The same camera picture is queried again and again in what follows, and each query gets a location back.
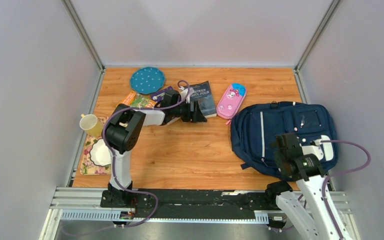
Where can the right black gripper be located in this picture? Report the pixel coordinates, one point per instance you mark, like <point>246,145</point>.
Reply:
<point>276,156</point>

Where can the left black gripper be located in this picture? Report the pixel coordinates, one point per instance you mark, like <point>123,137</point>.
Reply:
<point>195,116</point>

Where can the Nineteen Eighty-Four dark book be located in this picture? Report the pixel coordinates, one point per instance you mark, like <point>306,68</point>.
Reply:
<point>202,93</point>

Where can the navy blue backpack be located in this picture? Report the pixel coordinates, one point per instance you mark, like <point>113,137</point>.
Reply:
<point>253,131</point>

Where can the orange treehouse book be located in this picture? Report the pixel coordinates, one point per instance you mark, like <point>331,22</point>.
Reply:
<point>134,99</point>

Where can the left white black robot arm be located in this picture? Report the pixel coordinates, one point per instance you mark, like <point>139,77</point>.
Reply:
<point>121,133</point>

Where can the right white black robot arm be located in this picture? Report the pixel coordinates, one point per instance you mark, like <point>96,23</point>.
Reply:
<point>302,164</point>

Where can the pink cartoon pencil case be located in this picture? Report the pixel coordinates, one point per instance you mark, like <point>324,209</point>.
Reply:
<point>230,102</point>

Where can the purple treehouse book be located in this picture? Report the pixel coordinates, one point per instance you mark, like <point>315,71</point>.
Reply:
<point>159,95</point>

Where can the teal polka dot plate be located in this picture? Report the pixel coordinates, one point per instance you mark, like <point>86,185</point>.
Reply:
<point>147,80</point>

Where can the white scalloped bowl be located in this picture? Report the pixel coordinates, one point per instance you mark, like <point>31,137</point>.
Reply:
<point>100,154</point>

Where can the yellow mug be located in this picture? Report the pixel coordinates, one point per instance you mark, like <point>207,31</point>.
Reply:
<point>91,125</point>

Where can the floral placemat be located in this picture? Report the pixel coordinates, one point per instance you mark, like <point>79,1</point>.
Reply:
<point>86,166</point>

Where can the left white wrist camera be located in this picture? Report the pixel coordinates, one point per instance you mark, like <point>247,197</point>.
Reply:
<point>185,94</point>

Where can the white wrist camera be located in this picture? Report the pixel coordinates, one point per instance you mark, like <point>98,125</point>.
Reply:
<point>324,151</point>
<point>185,94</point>

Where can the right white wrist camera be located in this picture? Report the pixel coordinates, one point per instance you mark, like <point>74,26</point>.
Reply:
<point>324,151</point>

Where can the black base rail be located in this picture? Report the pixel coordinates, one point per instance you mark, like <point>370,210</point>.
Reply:
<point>192,204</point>

